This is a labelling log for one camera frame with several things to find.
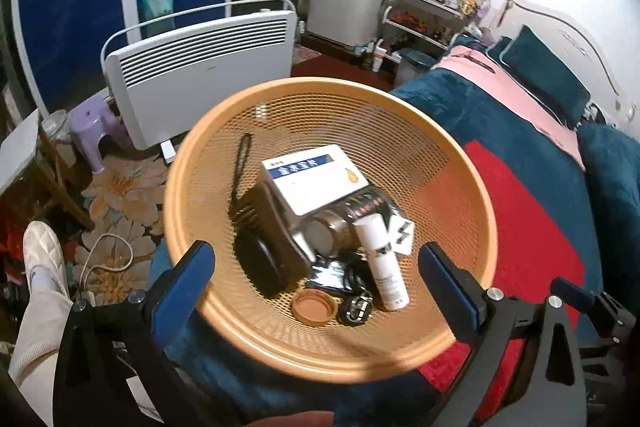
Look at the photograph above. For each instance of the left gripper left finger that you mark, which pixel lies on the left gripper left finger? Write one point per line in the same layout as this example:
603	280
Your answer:
112	369

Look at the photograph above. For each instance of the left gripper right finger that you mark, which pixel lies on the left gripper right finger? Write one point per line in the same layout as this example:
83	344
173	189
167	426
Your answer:
548	387

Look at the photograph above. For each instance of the white wall plug adapter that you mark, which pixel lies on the white wall plug adapter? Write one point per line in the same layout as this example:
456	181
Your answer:
401	233

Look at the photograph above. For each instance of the black car key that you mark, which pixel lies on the black car key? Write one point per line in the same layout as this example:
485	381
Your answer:
356	307

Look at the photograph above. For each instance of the white cylindrical bottle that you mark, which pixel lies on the white cylindrical bottle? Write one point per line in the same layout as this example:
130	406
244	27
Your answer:
382	261

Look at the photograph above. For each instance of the pack of AA batteries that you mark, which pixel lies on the pack of AA batteries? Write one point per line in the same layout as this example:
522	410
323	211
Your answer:
329	277

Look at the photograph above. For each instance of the round cream wooden lid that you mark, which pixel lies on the round cream wooden lid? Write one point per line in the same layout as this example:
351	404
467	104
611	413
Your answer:
313	307

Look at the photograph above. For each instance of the glass jar gold lid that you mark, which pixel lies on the glass jar gold lid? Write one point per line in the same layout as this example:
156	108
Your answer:
329	231

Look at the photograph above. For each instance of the dark wooden comb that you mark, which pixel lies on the dark wooden comb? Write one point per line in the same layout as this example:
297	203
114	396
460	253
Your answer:
294	263

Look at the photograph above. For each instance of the orange mesh basket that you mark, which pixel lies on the orange mesh basket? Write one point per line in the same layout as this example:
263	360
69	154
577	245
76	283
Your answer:
399	149

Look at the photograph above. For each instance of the white medicine box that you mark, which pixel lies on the white medicine box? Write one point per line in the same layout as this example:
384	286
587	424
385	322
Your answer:
308	180

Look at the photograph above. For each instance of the person left hand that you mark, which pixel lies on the person left hand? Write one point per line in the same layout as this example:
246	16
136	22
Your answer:
302	419

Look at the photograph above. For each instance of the red patterned cloth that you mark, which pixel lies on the red patterned cloth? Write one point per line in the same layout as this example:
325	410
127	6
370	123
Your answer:
532	251

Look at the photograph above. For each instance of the white slipper foot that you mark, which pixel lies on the white slipper foot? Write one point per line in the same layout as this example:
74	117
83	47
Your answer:
44	260

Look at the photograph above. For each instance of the blue velvet blanket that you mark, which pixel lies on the blue velvet blanket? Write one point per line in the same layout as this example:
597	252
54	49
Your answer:
597	210

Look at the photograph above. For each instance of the floral floor rug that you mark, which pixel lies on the floral floor rug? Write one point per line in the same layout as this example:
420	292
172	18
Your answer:
125	204

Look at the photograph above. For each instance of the purple plastic stool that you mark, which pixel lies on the purple plastic stool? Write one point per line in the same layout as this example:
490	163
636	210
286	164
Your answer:
90	122

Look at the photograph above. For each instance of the pink blanket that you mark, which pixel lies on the pink blanket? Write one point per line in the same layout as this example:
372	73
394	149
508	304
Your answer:
484	73

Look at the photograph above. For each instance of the blue pillow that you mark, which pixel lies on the blue pillow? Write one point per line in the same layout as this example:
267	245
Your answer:
535	67

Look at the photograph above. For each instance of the grey trash bin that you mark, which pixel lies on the grey trash bin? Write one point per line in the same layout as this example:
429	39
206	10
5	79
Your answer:
413	63

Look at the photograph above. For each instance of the white panel heater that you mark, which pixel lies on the white panel heater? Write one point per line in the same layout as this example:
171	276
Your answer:
163	85

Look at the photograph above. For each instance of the white shelf rack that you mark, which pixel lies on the white shelf rack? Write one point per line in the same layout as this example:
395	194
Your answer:
424	25

